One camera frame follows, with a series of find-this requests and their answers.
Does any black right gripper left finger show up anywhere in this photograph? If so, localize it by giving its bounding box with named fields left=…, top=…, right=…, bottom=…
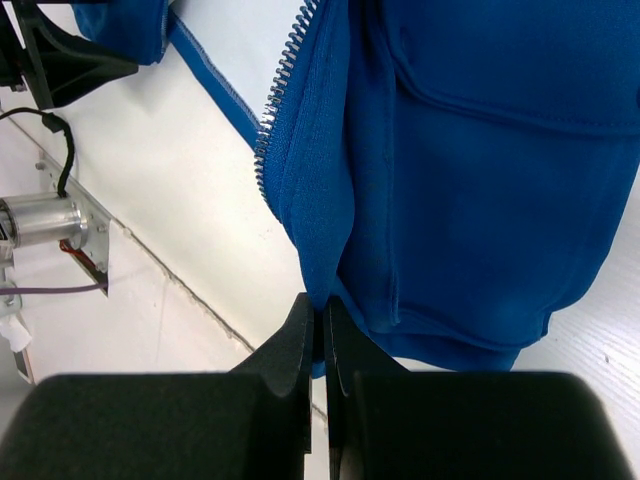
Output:
left=1, top=294, right=314, bottom=479

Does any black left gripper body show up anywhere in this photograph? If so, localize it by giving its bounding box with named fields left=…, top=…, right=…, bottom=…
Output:
left=1, top=2, right=53, bottom=110

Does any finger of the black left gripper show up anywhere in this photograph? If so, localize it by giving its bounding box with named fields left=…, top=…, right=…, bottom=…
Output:
left=22, top=1, right=139, bottom=108

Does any blue zip-up vest jacket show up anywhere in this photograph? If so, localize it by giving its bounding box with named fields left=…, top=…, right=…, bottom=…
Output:
left=73, top=1, right=639, bottom=371

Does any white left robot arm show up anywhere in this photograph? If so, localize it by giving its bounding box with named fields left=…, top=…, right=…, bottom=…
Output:
left=1, top=1, right=138, bottom=270

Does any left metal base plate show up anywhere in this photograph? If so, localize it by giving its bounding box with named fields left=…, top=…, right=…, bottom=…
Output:
left=5, top=153, right=111, bottom=293

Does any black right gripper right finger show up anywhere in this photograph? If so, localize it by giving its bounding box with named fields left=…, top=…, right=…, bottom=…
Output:
left=323, top=298, right=633, bottom=479

